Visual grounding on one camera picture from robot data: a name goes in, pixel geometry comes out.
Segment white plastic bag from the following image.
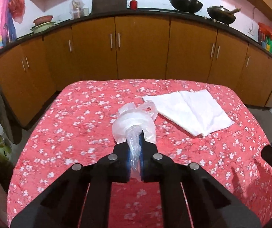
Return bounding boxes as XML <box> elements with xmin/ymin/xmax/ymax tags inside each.
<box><xmin>143</xmin><ymin>89</ymin><xmax>234</xmax><ymax>136</ymax></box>

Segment clear plastic bag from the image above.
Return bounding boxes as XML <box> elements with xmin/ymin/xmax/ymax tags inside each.
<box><xmin>112</xmin><ymin>100</ymin><xmax>158</xmax><ymax>181</ymax></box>

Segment brown lower kitchen cabinets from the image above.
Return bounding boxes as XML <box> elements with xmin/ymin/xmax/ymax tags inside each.
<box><xmin>0</xmin><ymin>9</ymin><xmax>272</xmax><ymax>128</ymax></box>

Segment red floral tablecloth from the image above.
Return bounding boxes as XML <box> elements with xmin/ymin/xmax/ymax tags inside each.
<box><xmin>7</xmin><ymin>79</ymin><xmax>272</xmax><ymax>224</ymax></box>

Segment orange bag with groceries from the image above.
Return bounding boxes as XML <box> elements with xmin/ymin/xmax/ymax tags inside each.
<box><xmin>258</xmin><ymin>22</ymin><xmax>272</xmax><ymax>54</ymax></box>

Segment black lidded wok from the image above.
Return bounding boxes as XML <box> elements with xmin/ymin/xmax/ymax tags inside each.
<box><xmin>207</xmin><ymin>6</ymin><xmax>241</xmax><ymax>26</ymax></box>

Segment stacked bowls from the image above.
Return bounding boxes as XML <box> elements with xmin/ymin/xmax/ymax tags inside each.
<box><xmin>31</xmin><ymin>15</ymin><xmax>55</xmax><ymax>33</ymax></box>

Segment clear jar in bag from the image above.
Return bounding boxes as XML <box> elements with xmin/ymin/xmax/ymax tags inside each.
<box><xmin>70</xmin><ymin>0</ymin><xmax>84</xmax><ymax>19</ymax></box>

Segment dark cutting board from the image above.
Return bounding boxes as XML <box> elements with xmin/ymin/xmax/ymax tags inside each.
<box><xmin>91</xmin><ymin>0</ymin><xmax>127</xmax><ymax>14</ymax></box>

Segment red bottle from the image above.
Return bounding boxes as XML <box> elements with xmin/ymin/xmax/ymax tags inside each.
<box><xmin>130</xmin><ymin>0</ymin><xmax>138</xmax><ymax>10</ymax></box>

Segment red hanging bag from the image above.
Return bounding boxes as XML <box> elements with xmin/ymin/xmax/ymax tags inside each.
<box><xmin>8</xmin><ymin>0</ymin><xmax>25</xmax><ymax>24</ymax></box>

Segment black wok with handle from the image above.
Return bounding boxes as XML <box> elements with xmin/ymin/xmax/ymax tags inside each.
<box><xmin>169</xmin><ymin>0</ymin><xmax>203</xmax><ymax>14</ymax></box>

